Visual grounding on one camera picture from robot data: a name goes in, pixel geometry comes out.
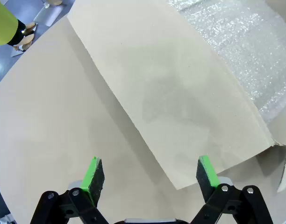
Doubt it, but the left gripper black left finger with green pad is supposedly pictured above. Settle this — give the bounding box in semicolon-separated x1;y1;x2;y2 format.
29;156;108;224

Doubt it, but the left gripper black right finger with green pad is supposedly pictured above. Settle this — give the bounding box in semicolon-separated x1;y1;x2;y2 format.
191;155;274;224

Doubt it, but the brown cardboard shipping box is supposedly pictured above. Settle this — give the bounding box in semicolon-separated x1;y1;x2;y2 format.
67;0;286;193

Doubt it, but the clear bubble wrap sheet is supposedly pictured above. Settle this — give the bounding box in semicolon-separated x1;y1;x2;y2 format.
167;0;286;123

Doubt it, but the square metal floor plate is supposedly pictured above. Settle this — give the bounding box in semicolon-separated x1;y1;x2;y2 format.
11;44;26;58
33;4;64;28

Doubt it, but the tan shoe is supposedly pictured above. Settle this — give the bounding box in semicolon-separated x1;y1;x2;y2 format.
14;33;36;51
23;21;38;34
43;0;64;8

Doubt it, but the person in yellow-green top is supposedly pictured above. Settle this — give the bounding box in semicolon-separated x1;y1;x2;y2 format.
0;0;26;46

